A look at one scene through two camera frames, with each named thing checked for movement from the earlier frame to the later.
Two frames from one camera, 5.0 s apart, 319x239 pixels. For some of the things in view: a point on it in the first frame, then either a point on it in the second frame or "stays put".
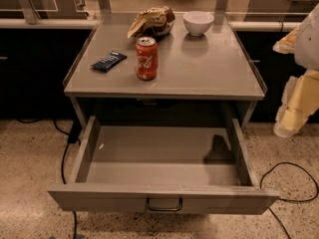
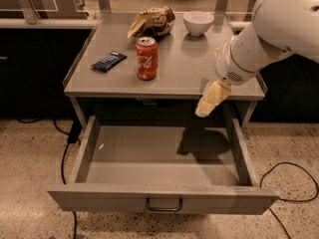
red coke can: x=147 y=58 stays put
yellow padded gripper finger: x=300 y=102 to x=214 y=94
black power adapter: x=75 y=131 stays put
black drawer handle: x=162 y=208 stays put
